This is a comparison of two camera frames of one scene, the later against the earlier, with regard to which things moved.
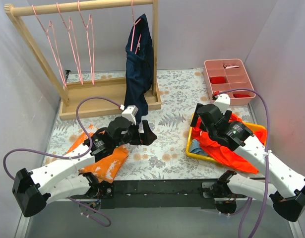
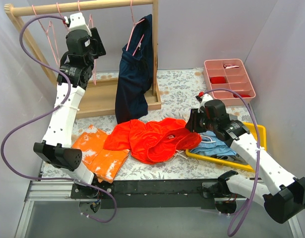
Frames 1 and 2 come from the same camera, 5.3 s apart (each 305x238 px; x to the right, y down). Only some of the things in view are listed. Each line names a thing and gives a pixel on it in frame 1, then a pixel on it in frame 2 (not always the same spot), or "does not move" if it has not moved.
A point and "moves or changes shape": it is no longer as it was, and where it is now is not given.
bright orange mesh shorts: (226, 155) -> (153, 142)
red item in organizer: (217, 80) does not move
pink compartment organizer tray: (228, 74) does not move
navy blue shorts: (139, 56) moves or changes shape
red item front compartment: (240, 95) does not move
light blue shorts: (195, 148) -> (210, 144)
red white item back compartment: (230, 66) does not move
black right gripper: (200, 116) does not move
